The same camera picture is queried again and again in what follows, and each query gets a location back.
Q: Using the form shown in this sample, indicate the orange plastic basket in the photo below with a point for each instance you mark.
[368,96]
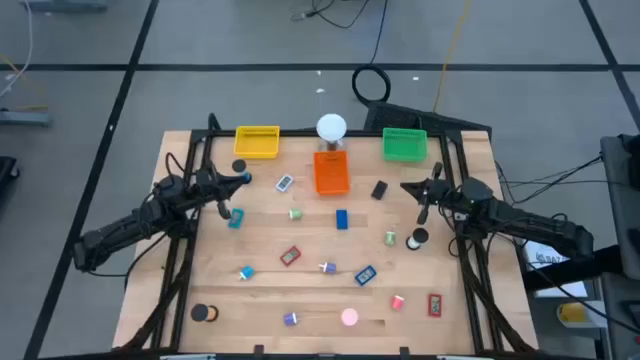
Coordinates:
[331,172]

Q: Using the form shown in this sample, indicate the cyan power adapter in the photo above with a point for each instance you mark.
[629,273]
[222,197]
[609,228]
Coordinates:
[246,272]

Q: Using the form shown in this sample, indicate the blue sand black hourglass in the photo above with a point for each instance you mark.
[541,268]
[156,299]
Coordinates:
[239,165]

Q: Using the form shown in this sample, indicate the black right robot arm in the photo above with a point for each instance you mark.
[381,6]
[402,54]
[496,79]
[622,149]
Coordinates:
[525,220]

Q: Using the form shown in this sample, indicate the black rectangular block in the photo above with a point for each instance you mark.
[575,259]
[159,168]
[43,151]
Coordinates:
[379,190]

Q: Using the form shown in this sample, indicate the white desk lamp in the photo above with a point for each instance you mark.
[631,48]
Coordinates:
[331,127]

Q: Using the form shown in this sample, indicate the blue rectangular block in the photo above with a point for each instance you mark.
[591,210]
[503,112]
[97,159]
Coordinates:
[341,219]

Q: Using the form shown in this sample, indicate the blue digital clock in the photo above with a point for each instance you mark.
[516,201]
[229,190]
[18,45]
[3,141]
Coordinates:
[365,275]

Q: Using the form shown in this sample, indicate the white sand black hourglass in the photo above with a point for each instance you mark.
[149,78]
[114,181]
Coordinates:
[420,234]

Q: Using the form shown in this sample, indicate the light green power adapter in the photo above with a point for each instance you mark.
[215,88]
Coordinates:
[390,238]

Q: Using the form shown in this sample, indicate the red digital clock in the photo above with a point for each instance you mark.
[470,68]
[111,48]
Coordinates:
[290,255]
[434,305]

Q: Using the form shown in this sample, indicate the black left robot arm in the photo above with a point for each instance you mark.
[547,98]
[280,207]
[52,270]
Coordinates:
[125,225]

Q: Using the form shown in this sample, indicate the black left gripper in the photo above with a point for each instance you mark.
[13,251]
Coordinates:
[207,182]

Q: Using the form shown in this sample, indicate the black beam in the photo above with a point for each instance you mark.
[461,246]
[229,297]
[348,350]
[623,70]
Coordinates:
[575,270]

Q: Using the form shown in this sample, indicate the yellow plastic basket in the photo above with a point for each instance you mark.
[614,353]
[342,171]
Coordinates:
[256,142]

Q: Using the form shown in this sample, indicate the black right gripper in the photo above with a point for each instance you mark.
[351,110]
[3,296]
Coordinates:
[437,192]

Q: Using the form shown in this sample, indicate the red power adapter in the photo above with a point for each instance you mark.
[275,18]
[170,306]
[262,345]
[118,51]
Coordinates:
[397,302]

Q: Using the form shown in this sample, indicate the teal digital clock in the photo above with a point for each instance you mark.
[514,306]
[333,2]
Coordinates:
[236,218]

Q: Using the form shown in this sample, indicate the orange sand black hourglass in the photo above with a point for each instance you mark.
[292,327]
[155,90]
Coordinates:
[200,312]

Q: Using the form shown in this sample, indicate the green plastic basket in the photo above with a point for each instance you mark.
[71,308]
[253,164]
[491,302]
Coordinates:
[405,145]

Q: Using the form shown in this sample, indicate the pink hourglass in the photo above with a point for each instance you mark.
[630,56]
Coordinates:
[349,316]

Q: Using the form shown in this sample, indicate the black perforated panel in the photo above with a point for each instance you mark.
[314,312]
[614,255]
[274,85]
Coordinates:
[395,117]

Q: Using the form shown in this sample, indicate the black floor object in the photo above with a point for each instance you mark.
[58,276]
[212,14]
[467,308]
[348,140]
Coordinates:
[6,172]

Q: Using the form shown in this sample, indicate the black aluminium table frame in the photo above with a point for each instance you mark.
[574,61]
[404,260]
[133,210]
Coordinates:
[295,133]

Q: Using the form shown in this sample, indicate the grey metal floor bar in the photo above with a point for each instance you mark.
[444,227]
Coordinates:
[25,118]
[65,5]

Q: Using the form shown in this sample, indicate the grey equipment cart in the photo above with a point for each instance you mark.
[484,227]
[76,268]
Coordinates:
[620,225]

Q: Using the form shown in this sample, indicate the white digital clock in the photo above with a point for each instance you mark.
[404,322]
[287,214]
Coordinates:
[284,183]

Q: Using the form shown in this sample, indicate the purple power adapter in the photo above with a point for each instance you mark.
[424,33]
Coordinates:
[327,267]
[290,318]

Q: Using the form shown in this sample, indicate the yellow and white container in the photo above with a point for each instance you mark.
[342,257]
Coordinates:
[572,312]

